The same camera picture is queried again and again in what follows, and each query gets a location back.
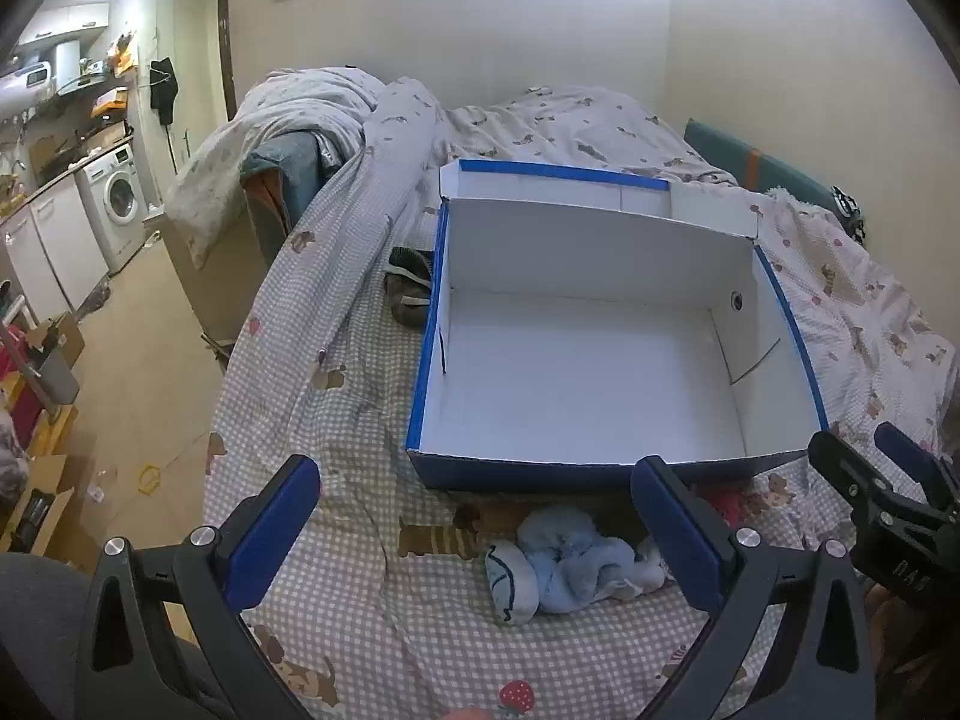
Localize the light blue fluffy cloth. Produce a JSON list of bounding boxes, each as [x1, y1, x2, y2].
[[517, 506, 672, 614]]

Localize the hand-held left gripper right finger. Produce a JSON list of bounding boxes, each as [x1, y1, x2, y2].
[[630, 454, 878, 720]]

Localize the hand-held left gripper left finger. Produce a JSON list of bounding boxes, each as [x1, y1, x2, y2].
[[75, 454, 323, 720]]

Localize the white printed duvet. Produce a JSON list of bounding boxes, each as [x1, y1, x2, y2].
[[165, 67, 740, 271]]

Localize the range hood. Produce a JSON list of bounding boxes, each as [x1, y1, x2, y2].
[[56, 70, 115, 98]]

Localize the white floor cabinets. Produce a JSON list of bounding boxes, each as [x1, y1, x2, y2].
[[0, 176, 111, 318]]

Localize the person's grey trouser leg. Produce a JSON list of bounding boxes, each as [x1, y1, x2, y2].
[[0, 551, 226, 720]]

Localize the black white patterned item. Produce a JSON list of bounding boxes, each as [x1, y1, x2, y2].
[[831, 185, 868, 245]]

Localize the pink soft toy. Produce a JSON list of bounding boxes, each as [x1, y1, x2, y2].
[[703, 490, 752, 527]]

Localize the checkered printed bed sheet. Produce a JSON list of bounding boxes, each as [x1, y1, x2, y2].
[[202, 157, 960, 720]]

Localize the white wall cabinets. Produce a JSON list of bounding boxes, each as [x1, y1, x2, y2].
[[15, 2, 111, 47]]

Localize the blue white cardboard box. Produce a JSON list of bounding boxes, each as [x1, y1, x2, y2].
[[405, 159, 830, 496]]

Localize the large brown cardboard box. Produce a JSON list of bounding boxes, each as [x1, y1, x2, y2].
[[163, 199, 272, 347]]

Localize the person's right hand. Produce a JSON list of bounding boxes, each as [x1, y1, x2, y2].
[[866, 586, 931, 698]]

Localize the white blue plush sock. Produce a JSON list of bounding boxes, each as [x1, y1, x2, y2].
[[484, 541, 539, 625]]

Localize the black hanging garment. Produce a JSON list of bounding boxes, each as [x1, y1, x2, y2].
[[148, 58, 180, 125]]

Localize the dark striped sock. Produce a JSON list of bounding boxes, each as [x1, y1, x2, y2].
[[384, 246, 436, 327]]

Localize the white washing machine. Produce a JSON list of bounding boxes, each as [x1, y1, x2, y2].
[[77, 145, 151, 276]]

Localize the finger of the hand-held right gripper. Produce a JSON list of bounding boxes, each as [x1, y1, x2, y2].
[[808, 430, 912, 533], [874, 422, 959, 518]]

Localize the dark door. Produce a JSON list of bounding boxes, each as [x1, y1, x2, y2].
[[217, 0, 240, 122]]

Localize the teal pillow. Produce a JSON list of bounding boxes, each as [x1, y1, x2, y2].
[[684, 118, 863, 241]]

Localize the grey bin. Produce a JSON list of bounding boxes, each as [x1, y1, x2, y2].
[[31, 331, 81, 407]]

